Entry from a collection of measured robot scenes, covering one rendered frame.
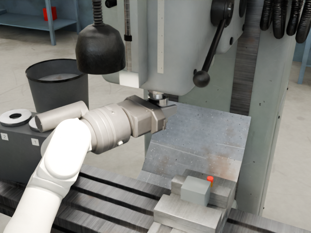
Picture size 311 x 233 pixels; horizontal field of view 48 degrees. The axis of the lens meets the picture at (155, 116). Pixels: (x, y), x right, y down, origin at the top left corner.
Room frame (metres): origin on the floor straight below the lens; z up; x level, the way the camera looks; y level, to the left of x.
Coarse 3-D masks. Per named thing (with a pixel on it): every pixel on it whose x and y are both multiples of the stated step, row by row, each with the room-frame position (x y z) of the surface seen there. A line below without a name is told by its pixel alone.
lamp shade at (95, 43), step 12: (84, 36) 0.47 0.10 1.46; (96, 36) 0.47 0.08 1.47; (108, 36) 0.47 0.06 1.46; (120, 36) 0.49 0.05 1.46; (84, 48) 0.47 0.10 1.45; (96, 48) 0.46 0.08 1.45; (108, 48) 0.47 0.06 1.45; (120, 48) 0.48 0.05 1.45; (84, 60) 0.46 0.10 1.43; (96, 60) 0.46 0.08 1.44; (108, 60) 0.46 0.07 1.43; (120, 60) 0.48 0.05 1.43; (84, 72) 0.46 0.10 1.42; (96, 72) 0.46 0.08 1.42; (108, 72) 0.46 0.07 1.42
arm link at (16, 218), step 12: (24, 192) 0.46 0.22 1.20; (36, 192) 0.45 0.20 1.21; (48, 192) 0.45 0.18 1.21; (24, 204) 0.43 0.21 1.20; (36, 204) 0.43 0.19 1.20; (48, 204) 0.44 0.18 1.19; (12, 216) 0.42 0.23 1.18; (24, 216) 0.41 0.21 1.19; (36, 216) 0.41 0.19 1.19; (48, 216) 0.42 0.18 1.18; (12, 228) 0.40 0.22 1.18; (24, 228) 0.39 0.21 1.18; (36, 228) 0.40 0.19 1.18; (48, 228) 0.41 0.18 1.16
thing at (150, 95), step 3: (150, 93) 0.71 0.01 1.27; (165, 93) 0.71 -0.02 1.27; (150, 96) 0.69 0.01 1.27; (153, 96) 0.69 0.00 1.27; (162, 96) 0.69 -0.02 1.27; (165, 96) 0.69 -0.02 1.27; (150, 99) 0.68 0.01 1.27; (153, 99) 0.68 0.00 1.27; (156, 99) 0.68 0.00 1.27; (159, 99) 0.68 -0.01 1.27; (162, 99) 0.68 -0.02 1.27; (165, 99) 0.68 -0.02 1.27; (153, 102) 0.68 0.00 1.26; (156, 102) 0.68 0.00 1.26; (159, 102) 0.68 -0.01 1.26; (162, 102) 0.68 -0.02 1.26
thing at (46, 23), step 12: (48, 0) 5.15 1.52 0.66; (0, 12) 6.17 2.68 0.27; (48, 12) 5.14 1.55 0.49; (0, 24) 5.59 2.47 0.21; (12, 24) 5.52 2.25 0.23; (24, 24) 5.52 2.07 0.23; (36, 24) 5.52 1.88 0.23; (48, 24) 5.52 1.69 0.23; (60, 24) 5.52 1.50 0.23; (300, 72) 3.69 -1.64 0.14
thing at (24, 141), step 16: (16, 112) 0.92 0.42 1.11; (32, 112) 0.95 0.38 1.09; (0, 128) 0.85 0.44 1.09; (16, 128) 0.85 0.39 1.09; (32, 128) 0.84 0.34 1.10; (0, 144) 0.85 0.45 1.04; (16, 144) 0.83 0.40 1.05; (32, 144) 0.82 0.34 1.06; (0, 160) 0.85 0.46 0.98; (16, 160) 0.84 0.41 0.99; (32, 160) 0.82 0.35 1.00; (0, 176) 0.86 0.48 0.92; (16, 176) 0.84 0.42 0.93
